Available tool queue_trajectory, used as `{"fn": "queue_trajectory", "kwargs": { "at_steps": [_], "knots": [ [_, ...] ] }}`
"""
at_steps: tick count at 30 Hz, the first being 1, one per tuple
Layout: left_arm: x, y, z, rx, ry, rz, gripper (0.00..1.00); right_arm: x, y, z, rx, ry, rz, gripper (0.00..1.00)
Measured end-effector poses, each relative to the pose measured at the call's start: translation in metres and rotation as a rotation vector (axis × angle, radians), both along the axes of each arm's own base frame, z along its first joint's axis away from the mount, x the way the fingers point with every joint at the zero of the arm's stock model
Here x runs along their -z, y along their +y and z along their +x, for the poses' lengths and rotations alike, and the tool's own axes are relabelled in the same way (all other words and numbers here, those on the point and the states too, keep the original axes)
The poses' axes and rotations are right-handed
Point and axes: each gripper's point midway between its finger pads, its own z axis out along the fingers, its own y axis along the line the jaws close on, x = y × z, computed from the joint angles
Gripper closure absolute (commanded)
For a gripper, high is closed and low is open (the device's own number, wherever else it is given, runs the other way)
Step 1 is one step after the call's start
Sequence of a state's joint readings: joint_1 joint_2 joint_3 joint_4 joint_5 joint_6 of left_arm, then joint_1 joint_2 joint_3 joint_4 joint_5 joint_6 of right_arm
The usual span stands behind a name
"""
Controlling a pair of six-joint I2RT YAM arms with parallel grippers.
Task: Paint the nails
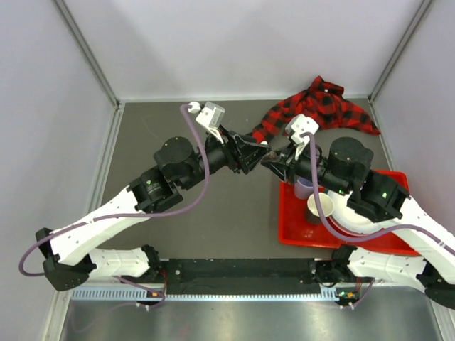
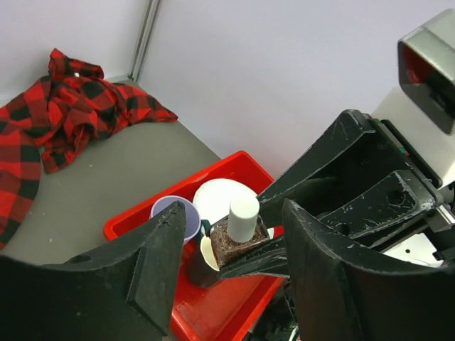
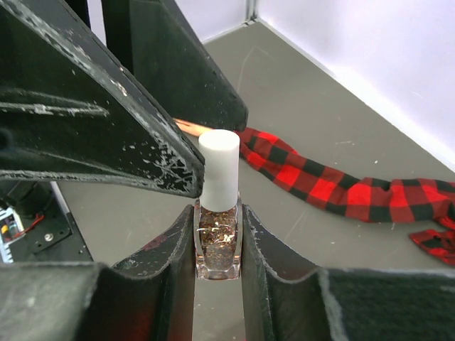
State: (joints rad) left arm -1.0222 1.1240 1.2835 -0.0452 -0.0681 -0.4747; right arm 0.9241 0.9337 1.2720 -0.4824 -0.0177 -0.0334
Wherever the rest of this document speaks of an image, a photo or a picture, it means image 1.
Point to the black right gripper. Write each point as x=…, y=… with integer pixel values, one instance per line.
x=286, y=168

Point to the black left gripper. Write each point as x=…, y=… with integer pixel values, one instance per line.
x=243, y=155

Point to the glitter nail polish bottle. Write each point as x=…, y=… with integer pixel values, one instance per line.
x=272, y=155

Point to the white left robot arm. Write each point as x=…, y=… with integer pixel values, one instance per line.
x=73, y=256

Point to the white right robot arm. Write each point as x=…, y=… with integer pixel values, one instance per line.
x=370, y=205

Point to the lavender plastic cup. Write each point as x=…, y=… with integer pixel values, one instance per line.
x=303, y=188

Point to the white paper cup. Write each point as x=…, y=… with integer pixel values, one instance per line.
x=314, y=212

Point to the red plastic tray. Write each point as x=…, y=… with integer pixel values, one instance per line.
x=293, y=229

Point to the red black plaid shirt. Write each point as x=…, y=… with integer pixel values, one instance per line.
x=323, y=102

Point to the white plate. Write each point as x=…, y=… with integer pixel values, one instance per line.
x=347, y=220

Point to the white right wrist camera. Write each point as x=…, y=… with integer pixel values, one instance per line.
x=295, y=129

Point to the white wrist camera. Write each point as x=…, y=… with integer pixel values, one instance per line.
x=295, y=129
x=209, y=116

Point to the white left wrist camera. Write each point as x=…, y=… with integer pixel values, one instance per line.
x=209, y=116

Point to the white slotted cable duct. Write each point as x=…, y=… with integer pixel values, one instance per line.
x=135, y=294

